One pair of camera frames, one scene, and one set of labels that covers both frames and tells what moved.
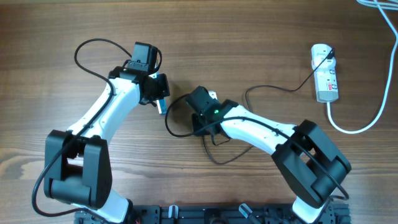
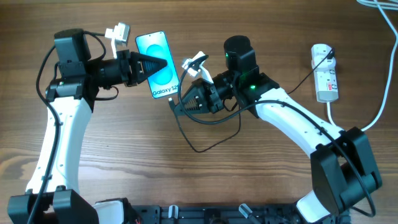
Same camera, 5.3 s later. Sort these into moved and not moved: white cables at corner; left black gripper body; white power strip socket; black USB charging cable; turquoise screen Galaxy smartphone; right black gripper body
Moved: black USB charging cable; turquoise screen Galaxy smartphone; left black gripper body; right black gripper body
Not moved: white power strip socket; white cables at corner
